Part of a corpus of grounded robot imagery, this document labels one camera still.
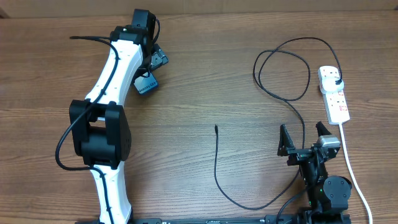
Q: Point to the dark blue Galaxy smartphone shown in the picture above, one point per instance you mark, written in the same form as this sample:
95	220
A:
144	85

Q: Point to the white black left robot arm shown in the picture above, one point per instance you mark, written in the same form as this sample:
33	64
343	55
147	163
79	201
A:
98	124

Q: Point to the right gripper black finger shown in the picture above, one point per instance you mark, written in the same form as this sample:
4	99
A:
286	145
321	129

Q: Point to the white power extension strip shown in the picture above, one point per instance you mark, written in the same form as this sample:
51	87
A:
335	103

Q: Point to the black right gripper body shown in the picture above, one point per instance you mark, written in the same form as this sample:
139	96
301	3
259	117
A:
301	154

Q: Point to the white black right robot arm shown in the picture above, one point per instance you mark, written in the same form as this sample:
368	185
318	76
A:
327	195

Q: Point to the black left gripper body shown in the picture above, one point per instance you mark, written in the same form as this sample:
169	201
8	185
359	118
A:
158	58

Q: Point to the white charger plug adapter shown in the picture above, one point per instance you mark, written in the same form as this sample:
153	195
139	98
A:
331	85

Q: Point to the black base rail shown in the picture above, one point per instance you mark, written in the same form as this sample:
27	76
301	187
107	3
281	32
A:
268	219

